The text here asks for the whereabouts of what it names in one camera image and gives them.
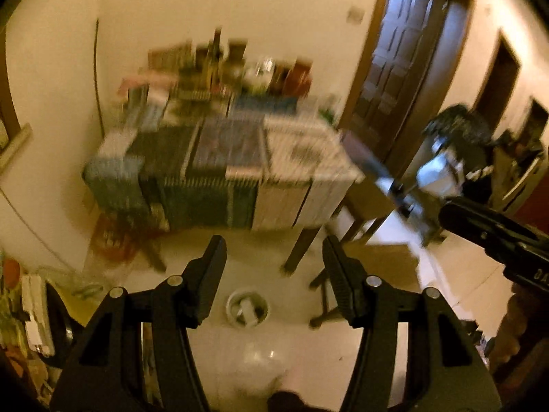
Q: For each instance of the dark wooden stool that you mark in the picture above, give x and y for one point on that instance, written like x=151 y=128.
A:
x=364 y=206

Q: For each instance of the dark wine bottle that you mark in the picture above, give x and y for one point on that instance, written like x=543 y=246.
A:
x=217 y=47

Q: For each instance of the light wooden stool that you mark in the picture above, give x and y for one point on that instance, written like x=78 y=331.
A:
x=381 y=261

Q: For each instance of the brown wooden window frame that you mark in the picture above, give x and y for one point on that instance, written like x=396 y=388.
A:
x=9 y=103

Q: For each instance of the brown wooden door frame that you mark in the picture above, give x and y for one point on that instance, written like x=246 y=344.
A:
x=454 y=51

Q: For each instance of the black garment with white marks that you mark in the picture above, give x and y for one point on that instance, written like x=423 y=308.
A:
x=480 y=189

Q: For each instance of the person's right hand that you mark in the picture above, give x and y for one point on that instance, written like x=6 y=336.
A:
x=514 y=334

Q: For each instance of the pink floral box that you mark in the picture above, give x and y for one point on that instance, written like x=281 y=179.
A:
x=146 y=80

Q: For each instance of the brown panelled wooden door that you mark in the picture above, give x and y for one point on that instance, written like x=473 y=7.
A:
x=399 y=60

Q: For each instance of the dark printed cloth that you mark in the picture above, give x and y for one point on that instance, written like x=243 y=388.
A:
x=459 y=122

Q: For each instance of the clear plastic waste bin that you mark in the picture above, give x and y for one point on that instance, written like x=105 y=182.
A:
x=236 y=309

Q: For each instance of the patchwork tablecloth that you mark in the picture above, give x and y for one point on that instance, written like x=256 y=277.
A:
x=214 y=171

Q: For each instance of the white power strip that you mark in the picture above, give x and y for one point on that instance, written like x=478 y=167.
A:
x=36 y=309

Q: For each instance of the wall light switch plate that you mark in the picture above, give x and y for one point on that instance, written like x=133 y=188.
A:
x=355 y=15

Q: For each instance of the narrow brown door frame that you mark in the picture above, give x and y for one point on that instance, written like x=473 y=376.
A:
x=497 y=40

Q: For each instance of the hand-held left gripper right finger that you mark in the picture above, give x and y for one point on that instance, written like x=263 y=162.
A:
x=341 y=279

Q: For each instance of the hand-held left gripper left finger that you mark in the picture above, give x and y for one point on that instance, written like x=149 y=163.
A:
x=210 y=274

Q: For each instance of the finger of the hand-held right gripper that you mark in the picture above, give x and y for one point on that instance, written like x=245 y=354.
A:
x=480 y=227

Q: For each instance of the printed cardboard box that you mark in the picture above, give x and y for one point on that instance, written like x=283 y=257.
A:
x=169 y=55

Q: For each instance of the wooden table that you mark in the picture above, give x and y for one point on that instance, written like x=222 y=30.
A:
x=300 y=244

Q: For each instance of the thin wooden stick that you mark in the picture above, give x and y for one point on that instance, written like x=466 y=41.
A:
x=97 y=73

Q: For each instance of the white plastic bag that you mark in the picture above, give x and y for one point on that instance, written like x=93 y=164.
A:
x=437 y=171

